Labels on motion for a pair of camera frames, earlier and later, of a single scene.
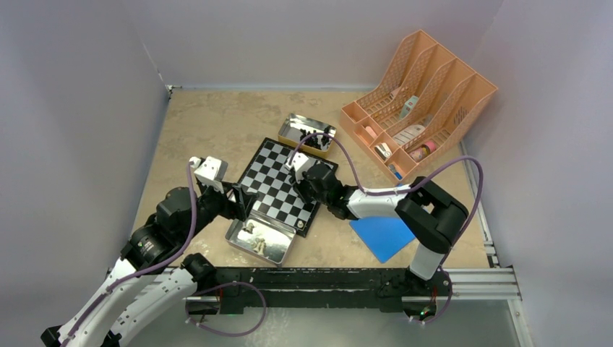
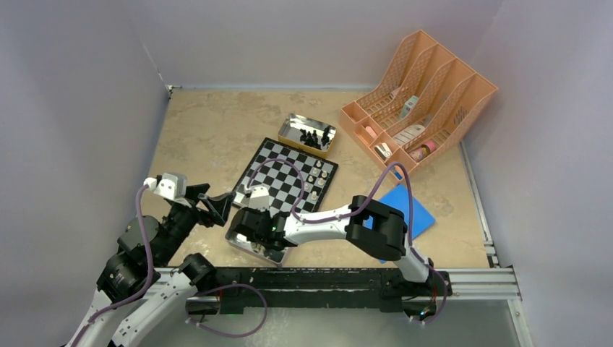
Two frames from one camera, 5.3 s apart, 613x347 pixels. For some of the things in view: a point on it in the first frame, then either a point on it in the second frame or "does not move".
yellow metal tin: x=296 y=127 does not move
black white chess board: x=267 y=178 does not move
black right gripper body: x=306 y=191 to x=259 y=212
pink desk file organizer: x=427 y=108 does not move
